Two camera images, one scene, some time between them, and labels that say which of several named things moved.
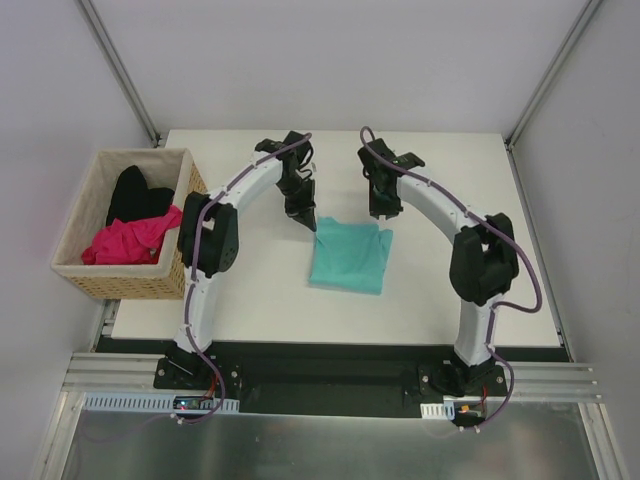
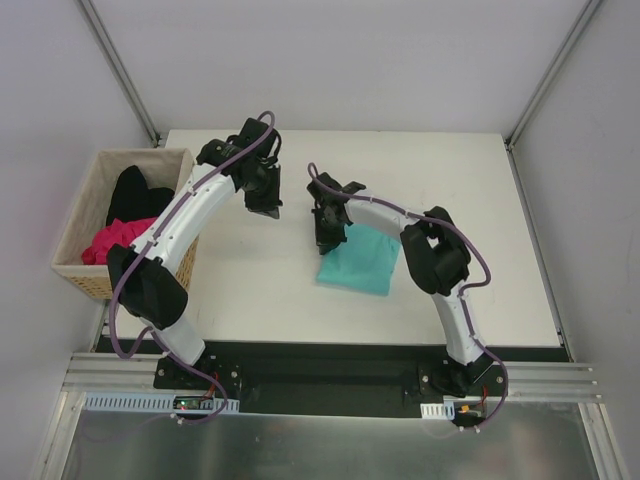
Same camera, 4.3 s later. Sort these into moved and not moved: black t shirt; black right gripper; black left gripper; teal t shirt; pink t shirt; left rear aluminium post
Moved: black left gripper; black right gripper
Not moved: black t shirt; pink t shirt; teal t shirt; left rear aluminium post
